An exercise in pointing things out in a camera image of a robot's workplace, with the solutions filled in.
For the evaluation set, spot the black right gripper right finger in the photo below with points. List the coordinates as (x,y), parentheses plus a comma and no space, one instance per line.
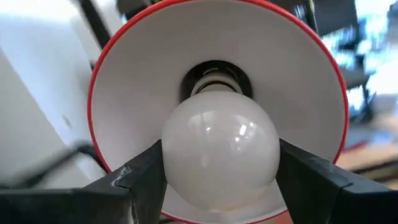
(335,202)

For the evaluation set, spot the red desk lamp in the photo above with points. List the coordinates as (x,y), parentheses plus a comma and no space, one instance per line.
(217,46)

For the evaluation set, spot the white round lightbulb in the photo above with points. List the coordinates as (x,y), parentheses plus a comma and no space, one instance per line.
(220,149)

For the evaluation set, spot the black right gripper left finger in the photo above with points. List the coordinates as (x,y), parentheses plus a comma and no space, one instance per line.
(93,205)

